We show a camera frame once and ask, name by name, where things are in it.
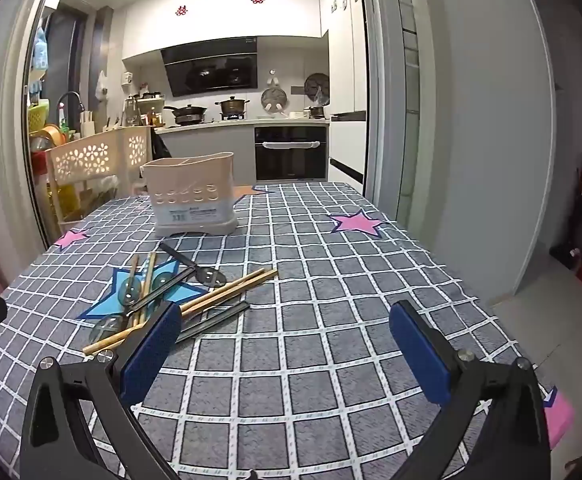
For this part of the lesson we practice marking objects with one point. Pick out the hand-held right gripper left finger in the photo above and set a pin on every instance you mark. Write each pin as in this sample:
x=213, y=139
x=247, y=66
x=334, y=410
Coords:
x=156, y=340

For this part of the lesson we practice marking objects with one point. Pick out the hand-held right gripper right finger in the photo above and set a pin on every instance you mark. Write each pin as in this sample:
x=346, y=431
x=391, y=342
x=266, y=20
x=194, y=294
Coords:
x=416, y=355

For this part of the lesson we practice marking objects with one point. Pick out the dark metal chopstick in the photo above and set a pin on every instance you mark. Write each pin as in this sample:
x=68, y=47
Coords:
x=216, y=316
x=216, y=324

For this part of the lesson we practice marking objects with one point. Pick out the beige plastic utensil holder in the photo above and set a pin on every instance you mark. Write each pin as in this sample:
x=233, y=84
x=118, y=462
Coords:
x=191, y=175

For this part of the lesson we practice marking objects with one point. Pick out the grey checked star tablecloth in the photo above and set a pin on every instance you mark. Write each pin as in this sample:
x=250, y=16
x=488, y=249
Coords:
x=321, y=340

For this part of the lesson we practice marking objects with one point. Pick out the beige perforated storage cart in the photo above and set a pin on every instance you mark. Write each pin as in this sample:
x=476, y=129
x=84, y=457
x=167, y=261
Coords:
x=86, y=157

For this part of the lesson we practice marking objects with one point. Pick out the orange basin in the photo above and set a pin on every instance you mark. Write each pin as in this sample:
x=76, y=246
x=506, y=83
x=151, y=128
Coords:
x=53, y=135

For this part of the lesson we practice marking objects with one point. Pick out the black bag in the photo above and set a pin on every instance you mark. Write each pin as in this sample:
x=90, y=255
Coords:
x=160, y=147

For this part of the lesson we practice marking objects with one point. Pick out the green plastic basket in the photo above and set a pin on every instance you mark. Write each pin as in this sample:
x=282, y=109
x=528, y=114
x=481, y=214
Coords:
x=38, y=117

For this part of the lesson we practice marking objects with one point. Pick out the green dish soap bottle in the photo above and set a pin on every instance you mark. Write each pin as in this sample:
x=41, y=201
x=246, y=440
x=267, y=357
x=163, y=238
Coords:
x=62, y=120

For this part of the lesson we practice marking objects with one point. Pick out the white knife block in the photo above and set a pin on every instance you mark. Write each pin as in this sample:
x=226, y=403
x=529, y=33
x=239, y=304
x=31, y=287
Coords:
x=87, y=125

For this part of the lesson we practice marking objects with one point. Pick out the black built-in oven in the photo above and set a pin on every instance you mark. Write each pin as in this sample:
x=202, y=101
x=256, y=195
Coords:
x=291, y=160

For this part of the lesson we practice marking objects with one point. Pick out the black wok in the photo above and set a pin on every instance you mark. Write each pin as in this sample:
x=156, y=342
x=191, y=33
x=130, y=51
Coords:
x=188, y=111

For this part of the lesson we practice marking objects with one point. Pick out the black kitchen faucet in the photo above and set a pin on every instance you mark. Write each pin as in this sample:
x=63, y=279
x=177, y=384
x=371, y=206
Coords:
x=69, y=93

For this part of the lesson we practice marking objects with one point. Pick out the brown pot with lid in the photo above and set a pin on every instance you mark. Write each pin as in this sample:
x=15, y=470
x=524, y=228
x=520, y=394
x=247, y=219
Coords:
x=232, y=106

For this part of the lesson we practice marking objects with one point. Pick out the white plastic bag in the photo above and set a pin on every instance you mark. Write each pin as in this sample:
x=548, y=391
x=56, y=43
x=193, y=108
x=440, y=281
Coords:
x=101, y=89

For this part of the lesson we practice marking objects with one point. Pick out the small dark pot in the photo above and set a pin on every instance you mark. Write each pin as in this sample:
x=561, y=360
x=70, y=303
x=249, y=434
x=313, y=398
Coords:
x=316, y=111

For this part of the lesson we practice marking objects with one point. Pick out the round grey steamer rack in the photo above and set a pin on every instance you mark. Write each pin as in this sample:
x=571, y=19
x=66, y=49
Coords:
x=273, y=100

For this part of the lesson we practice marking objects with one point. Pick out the blue hanging packet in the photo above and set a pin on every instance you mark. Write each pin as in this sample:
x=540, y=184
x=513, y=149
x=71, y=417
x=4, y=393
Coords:
x=39, y=50

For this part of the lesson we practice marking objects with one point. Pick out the black range hood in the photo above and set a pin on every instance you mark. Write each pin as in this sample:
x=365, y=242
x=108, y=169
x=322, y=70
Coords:
x=211, y=72

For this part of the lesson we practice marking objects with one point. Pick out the white fridge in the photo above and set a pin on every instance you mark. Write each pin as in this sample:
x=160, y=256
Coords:
x=343, y=85

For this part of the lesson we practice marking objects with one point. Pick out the round dark steamer rack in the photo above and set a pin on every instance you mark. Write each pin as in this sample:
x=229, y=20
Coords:
x=317, y=86

